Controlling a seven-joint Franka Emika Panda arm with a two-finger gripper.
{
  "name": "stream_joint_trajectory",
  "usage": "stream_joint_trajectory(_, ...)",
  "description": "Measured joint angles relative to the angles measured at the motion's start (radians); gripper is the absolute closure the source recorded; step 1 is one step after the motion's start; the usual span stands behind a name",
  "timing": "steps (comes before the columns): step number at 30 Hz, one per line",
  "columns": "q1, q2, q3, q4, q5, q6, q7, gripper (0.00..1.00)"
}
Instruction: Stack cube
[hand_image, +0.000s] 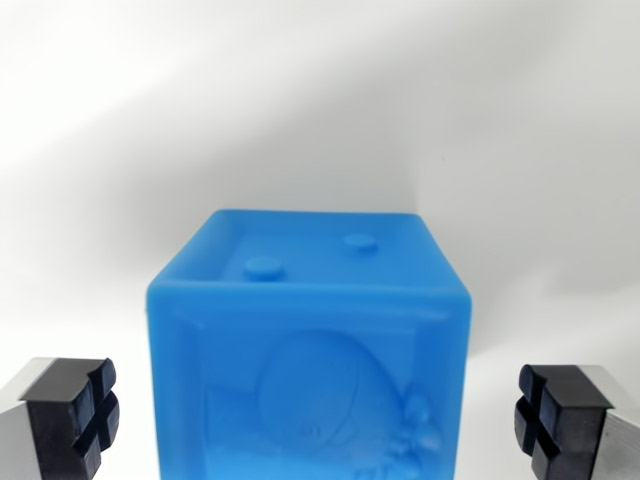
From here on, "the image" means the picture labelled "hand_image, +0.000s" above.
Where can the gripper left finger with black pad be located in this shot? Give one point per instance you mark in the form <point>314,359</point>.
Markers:
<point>60,420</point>

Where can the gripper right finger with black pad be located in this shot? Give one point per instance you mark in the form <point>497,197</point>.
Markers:
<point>575,425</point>

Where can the blue cube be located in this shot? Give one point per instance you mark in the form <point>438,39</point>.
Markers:
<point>310,350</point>

